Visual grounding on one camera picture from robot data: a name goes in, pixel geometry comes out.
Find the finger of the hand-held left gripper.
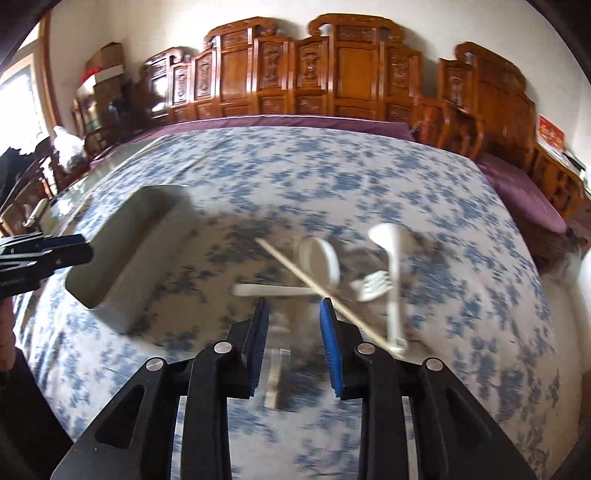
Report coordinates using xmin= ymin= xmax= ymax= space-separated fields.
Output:
xmin=0 ymin=242 xmax=94 ymax=280
xmin=14 ymin=233 xmax=86 ymax=250

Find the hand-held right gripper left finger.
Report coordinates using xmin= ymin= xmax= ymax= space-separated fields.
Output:
xmin=51 ymin=299 xmax=271 ymax=480

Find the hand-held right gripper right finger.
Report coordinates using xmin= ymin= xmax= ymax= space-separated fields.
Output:
xmin=320 ymin=298 xmax=539 ymax=480

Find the grey utensil tray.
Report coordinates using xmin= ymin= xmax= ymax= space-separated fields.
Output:
xmin=65 ymin=185 xmax=205 ymax=335

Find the white plastic fork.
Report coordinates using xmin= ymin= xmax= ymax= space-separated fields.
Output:
xmin=349 ymin=271 xmax=393 ymax=303

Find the wooden chopstick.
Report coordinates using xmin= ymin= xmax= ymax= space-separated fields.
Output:
xmin=256 ymin=239 xmax=399 ymax=355

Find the white round spoon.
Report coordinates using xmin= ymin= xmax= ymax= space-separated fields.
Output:
xmin=232 ymin=237 xmax=341 ymax=299

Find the white long-handled ladle spoon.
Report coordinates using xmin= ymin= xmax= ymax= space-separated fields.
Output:
xmin=368 ymin=224 xmax=413 ymax=357

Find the dark wooden chair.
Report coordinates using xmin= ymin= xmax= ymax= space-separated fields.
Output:
xmin=0 ymin=147 xmax=63 ymax=236

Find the clear plastic bag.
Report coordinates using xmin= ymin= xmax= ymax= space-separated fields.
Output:
xmin=52 ymin=126 xmax=89 ymax=172

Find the person's dark clothing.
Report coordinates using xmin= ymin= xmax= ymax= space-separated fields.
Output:
xmin=0 ymin=344 xmax=75 ymax=480

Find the window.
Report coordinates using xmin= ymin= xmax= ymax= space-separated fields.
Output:
xmin=0 ymin=53 xmax=49 ymax=155

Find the white and red box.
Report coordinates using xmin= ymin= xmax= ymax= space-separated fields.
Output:
xmin=75 ymin=65 xmax=126 ymax=88

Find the blue floral tablecloth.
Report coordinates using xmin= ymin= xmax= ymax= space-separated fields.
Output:
xmin=14 ymin=127 xmax=583 ymax=480

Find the small carved wooden chair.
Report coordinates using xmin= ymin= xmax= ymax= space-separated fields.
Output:
xmin=139 ymin=46 xmax=197 ymax=123

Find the carved wooden high-back chair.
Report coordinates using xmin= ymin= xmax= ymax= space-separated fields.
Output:
xmin=294 ymin=14 xmax=424 ymax=124
xmin=194 ymin=17 xmax=296 ymax=121

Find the wooden armchair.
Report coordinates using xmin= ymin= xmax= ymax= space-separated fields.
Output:
xmin=410 ymin=98 xmax=486 ymax=160

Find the carved wooden bench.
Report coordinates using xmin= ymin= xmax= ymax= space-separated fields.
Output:
xmin=438 ymin=41 xmax=588 ymax=217

